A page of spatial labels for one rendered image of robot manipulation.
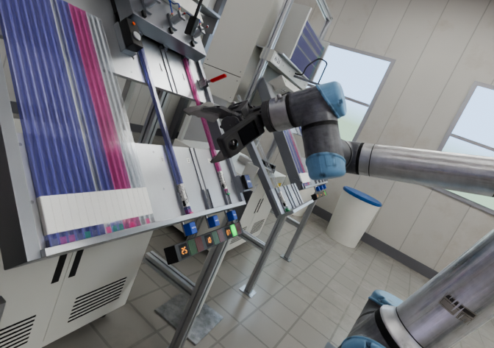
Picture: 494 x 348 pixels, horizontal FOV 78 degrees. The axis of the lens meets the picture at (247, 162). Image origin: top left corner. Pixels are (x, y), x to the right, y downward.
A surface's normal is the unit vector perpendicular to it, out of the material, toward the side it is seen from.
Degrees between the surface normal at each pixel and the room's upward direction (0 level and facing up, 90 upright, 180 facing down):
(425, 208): 90
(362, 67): 90
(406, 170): 110
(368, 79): 90
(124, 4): 90
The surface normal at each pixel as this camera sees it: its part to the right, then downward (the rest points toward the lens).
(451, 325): -0.34, 0.12
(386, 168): -0.55, 0.32
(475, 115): -0.49, -0.04
